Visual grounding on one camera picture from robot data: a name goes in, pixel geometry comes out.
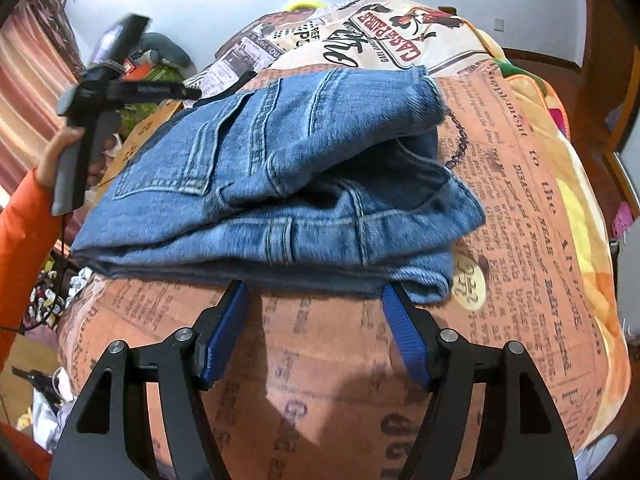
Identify grey plush pillow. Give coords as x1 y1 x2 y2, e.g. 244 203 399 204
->
137 32 199 74

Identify green storage box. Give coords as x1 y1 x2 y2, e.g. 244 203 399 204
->
120 62 187 126

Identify orange box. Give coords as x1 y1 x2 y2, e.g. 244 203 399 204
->
122 60 152 82

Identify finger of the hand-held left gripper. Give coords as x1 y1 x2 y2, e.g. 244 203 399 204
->
94 14 152 70

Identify striped pink curtain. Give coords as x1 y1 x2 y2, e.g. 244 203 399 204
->
0 0 90 196

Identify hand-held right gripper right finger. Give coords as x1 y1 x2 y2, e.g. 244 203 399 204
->
381 282 581 480

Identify blue denim pants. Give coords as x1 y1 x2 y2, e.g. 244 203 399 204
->
70 66 487 306

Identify person's left forearm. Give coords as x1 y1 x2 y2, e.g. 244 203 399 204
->
0 167 70 376

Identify floral patterned cloth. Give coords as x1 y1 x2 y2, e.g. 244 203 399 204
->
25 257 96 333

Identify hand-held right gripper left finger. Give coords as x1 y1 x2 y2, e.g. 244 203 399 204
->
47 280 249 480

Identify pink slipper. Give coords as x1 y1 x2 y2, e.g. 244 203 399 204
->
612 202 634 239

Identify printed blanket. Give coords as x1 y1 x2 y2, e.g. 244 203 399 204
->
57 0 633 480

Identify person's left hand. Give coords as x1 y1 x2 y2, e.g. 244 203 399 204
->
38 127 118 192

